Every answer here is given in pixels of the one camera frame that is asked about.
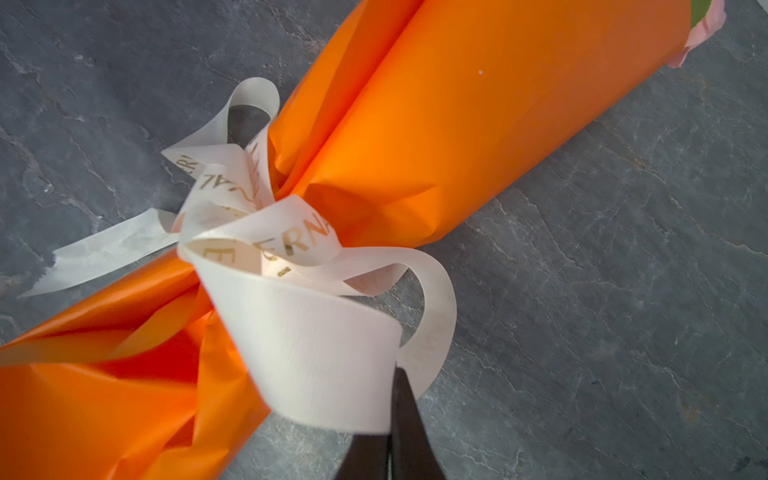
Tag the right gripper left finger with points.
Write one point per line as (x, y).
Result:
(366, 459)

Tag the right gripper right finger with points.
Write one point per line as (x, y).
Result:
(411, 454)

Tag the white ribbon strip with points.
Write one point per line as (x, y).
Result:
(328, 334)

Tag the orange wrapping paper sheet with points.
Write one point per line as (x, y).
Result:
(415, 115)

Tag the light pink rose fake flower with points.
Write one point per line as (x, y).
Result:
(708, 17)

